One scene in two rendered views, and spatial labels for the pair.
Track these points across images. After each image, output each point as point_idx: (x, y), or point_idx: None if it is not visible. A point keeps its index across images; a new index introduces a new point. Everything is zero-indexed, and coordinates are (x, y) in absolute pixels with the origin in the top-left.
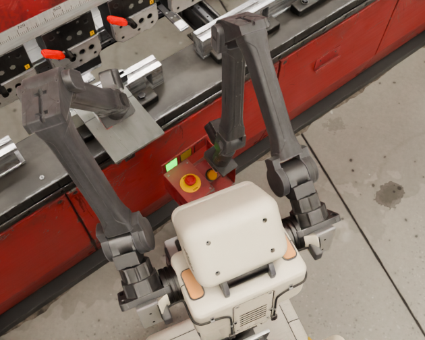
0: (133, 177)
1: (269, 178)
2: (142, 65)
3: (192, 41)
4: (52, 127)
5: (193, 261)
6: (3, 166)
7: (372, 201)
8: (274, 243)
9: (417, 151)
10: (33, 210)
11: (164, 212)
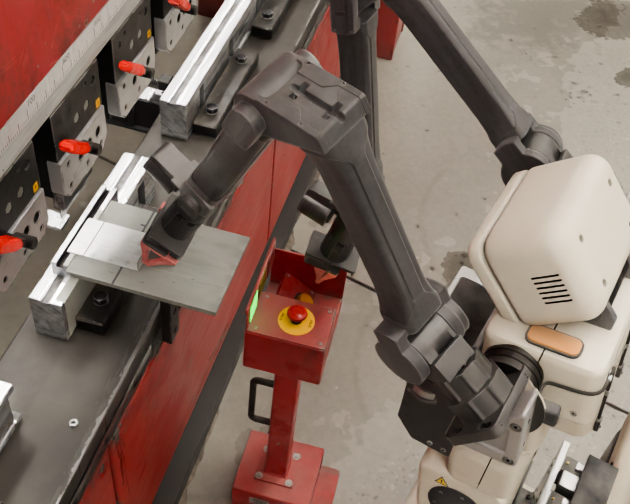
0: (167, 384)
1: (509, 177)
2: (122, 171)
3: None
4: (352, 128)
5: (574, 278)
6: None
7: (447, 288)
8: (628, 214)
9: (449, 201)
10: (78, 498)
11: (177, 465)
